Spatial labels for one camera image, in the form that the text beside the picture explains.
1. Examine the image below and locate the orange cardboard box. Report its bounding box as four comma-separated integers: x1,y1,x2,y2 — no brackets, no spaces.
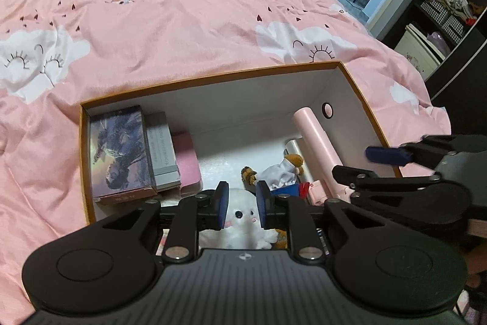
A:
79,60,404,227

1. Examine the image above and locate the illustrated card box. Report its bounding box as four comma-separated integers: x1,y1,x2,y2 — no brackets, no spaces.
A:
88,106,158,204

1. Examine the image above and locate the pink stick device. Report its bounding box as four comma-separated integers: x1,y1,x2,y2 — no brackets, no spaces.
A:
292,106,351,206

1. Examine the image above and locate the pile of folded clothes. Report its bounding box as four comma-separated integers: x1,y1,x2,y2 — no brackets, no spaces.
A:
423,0,487,44

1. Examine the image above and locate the dark shelf unit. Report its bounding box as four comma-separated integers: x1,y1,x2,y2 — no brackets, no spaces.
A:
382,0,487,137

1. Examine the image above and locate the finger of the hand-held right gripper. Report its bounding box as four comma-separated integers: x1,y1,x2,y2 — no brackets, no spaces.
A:
331,165,443,212
365,135,487,170

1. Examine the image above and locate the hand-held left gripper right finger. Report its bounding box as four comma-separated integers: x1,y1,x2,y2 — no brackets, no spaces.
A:
256,180,385,264

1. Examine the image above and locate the pink card holder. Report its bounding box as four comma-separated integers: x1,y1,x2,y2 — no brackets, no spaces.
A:
171,131,202,197

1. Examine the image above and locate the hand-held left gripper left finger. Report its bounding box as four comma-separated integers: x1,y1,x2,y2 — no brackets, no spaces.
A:
97,181,231,265

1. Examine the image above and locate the white storage box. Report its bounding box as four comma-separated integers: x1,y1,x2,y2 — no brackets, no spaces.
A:
394,24,451,79

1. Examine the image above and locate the dark grey box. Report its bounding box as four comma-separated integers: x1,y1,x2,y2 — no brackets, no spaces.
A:
145,112,182,192

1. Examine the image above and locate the pink cloud-print duvet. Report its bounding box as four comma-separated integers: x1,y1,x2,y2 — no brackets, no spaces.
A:
0,0,453,314

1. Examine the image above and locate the white black-eared plush toy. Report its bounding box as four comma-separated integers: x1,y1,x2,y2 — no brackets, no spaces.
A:
198,188,280,251

